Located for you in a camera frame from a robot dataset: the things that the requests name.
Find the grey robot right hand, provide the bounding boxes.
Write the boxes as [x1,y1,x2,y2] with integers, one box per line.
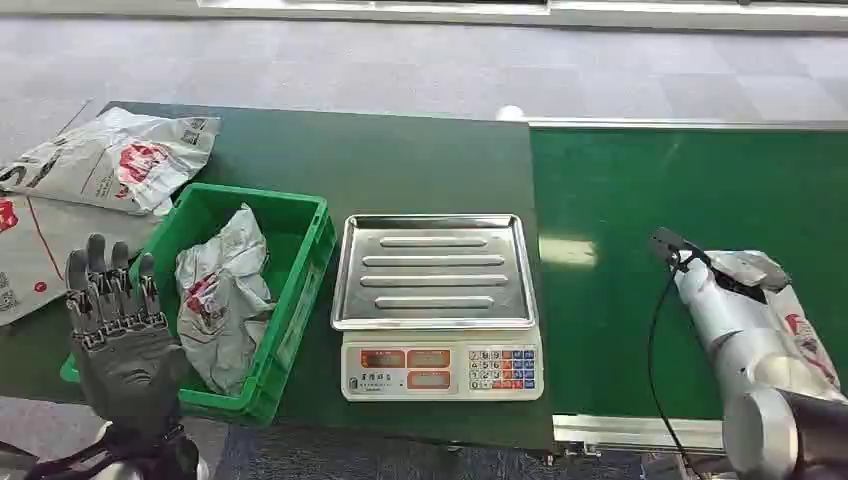
[706,250,791,307]

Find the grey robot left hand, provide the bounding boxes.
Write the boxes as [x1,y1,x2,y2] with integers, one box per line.
[64,233,194,429]

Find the white parcel bag red print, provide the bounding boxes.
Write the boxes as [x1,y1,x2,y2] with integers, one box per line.
[706,249,844,400]

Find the crumpled white parcel bag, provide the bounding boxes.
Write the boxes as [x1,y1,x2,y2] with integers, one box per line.
[174,203,278,397]

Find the green conveyor belt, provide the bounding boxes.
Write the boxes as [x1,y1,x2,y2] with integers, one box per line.
[529,125,848,421]

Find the flat white mailer envelope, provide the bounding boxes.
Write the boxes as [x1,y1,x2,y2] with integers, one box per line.
[0,194,165,328]

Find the green plastic crate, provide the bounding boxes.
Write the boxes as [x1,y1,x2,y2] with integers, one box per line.
[60,182,338,426]

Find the large white parcel bag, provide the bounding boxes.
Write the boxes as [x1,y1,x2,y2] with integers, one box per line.
[0,106,223,217]

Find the white electronic weighing scale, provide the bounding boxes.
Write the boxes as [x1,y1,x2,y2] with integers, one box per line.
[330,213,546,403]

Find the steel scale pan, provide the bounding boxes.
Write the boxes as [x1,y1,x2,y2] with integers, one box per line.
[330,213,537,332]

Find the dark right wrist camera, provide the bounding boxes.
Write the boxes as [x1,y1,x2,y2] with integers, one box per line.
[649,227,705,268]

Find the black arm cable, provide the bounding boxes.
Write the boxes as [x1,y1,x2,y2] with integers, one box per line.
[646,262,705,480]

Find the conveyor metal side rail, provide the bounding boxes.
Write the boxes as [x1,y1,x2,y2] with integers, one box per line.
[551,413,729,460]
[525,117,848,132]

